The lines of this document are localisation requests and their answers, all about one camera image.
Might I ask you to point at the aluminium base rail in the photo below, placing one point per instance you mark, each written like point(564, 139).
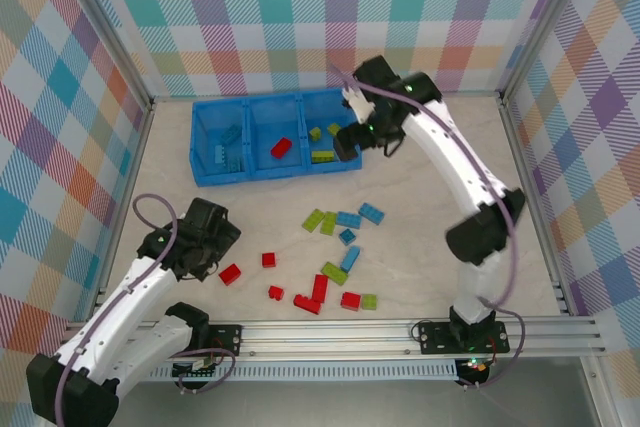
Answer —
point(325, 339)

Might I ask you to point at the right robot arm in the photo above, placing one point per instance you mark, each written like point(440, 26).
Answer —
point(480, 242)

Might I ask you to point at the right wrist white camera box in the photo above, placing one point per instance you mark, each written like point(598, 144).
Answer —
point(361, 104)

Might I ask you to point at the aluminium frame post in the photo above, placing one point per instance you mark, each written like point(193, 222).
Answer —
point(107, 27)
point(545, 22)

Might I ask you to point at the small green lego brick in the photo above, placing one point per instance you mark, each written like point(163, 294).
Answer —
point(315, 133)
point(369, 302)

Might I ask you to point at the aluminium side rail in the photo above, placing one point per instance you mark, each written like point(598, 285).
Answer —
point(131, 182)
point(519, 157)

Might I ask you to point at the long green lego brick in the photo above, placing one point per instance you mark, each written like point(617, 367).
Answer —
point(322, 156)

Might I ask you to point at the blue plastic bin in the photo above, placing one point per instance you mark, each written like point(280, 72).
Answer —
point(265, 122)
point(207, 172)
point(320, 112)

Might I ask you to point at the small blue lego brick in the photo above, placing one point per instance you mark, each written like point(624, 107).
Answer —
point(347, 235)

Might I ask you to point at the long red lego brick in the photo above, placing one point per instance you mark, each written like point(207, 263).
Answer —
point(281, 148)

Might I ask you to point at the small red lego brick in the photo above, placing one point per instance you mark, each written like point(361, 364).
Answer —
point(269, 260)
point(275, 292)

